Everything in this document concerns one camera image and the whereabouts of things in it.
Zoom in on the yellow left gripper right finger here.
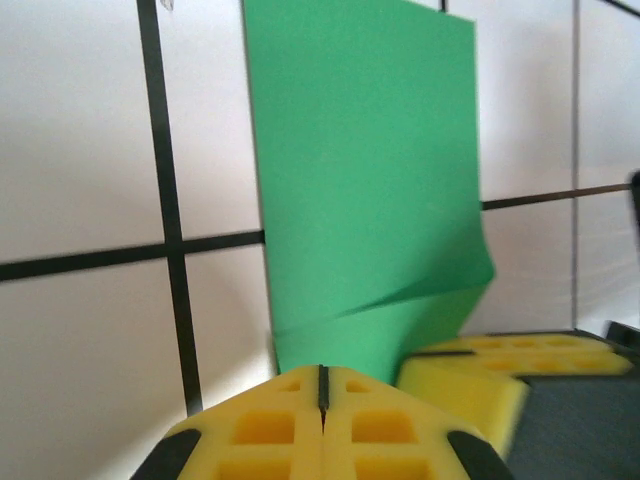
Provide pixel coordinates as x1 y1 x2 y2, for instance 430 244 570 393
323 365 516 480

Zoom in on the green paper sheet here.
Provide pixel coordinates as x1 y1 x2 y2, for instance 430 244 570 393
242 0 497 386

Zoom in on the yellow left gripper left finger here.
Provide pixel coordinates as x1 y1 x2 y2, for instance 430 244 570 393
134 365 324 480

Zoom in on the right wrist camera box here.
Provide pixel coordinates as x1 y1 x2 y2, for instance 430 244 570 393
627 172 640 231

